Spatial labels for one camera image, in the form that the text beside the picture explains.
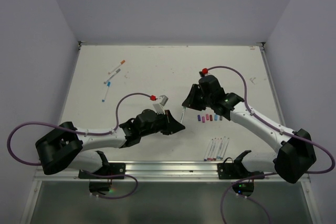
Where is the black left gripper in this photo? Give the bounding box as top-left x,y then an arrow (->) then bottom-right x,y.
140,109 -> 185,137

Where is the purple capped white marker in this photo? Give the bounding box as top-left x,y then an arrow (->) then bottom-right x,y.
203,140 -> 213,161

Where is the green capped white marker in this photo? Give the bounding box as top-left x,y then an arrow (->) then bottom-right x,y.
180,107 -> 186,124

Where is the magenta capped white marker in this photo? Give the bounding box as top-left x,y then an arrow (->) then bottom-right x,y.
208,138 -> 217,161

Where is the dark red capped white marker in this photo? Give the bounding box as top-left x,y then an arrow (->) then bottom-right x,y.
213,138 -> 222,160

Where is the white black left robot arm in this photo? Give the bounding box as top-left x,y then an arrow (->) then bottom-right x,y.
35,109 -> 185,178

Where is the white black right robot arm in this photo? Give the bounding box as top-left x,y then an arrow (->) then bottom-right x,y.
182,75 -> 316,184

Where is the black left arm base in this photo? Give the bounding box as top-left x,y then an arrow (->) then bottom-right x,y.
78,151 -> 126,198

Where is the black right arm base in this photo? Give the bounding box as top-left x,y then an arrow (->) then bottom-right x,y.
217,150 -> 264,197

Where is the grey capped marker far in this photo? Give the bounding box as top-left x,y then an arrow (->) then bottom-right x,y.
104,68 -> 121,84

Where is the orange capped white marker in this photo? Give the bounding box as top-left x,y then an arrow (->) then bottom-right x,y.
108,60 -> 125,74

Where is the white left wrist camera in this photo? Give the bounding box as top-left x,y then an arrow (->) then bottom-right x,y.
153,95 -> 169,114

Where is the aluminium mounting rail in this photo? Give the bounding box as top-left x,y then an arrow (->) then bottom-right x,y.
33,159 -> 310,182

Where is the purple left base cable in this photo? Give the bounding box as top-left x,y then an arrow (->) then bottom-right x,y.
89,173 -> 139,199

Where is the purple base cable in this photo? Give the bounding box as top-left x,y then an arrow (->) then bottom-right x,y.
89,173 -> 139,199
219,173 -> 278,224

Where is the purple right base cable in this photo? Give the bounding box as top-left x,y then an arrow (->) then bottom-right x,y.
219,173 -> 278,224

